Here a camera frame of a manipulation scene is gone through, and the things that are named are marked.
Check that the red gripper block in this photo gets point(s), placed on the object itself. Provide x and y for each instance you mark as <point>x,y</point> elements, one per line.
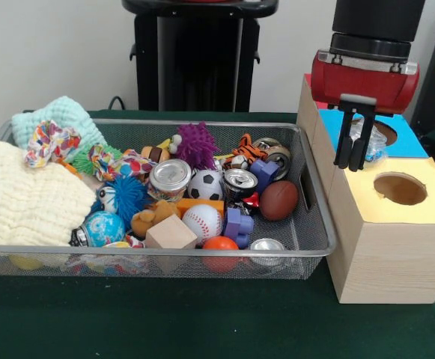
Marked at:
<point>363,84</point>

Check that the clear plastic wrapper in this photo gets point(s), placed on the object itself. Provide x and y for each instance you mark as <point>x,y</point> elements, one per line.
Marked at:
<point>374,147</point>

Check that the mint green cloth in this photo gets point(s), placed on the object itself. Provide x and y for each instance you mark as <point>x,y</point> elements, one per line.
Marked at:
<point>78,119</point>

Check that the colourful paper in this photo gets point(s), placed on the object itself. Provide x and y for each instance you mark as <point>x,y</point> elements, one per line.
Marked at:
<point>50,144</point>

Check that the cream waffle cloth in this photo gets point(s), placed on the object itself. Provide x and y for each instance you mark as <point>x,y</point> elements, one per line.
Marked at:
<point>26,194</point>

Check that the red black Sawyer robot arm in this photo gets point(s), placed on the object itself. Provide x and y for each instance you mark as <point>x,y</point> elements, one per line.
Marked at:
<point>378,22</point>

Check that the wooden box with three holes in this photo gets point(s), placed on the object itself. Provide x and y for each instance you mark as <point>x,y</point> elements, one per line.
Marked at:
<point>389,261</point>

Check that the shallow mesh bin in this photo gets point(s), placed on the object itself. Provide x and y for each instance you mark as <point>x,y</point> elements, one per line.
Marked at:
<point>90,263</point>

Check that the small plush tiger toy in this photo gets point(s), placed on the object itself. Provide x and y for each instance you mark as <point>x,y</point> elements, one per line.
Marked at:
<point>251,149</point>

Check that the black orange drink can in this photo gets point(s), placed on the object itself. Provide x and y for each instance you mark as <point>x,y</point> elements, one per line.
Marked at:
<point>241,185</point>

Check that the red black drink can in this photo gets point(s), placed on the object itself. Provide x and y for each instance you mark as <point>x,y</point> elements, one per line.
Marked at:
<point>267,248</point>

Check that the small soccer ball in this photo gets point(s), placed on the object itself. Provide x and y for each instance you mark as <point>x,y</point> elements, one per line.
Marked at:
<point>206,185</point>

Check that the purple spiky eyed toy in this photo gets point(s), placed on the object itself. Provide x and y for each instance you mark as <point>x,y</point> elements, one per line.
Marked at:
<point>198,146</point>

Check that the white baseball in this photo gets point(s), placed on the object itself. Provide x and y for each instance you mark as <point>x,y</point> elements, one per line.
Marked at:
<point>202,222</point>

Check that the crushed silver can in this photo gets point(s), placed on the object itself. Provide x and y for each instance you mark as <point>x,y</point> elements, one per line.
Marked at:
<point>170,179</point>

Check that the plain wooden cube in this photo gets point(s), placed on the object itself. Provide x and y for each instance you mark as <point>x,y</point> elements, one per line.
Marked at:
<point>170,235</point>

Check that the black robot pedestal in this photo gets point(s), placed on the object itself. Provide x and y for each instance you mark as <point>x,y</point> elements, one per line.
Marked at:
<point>202,56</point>

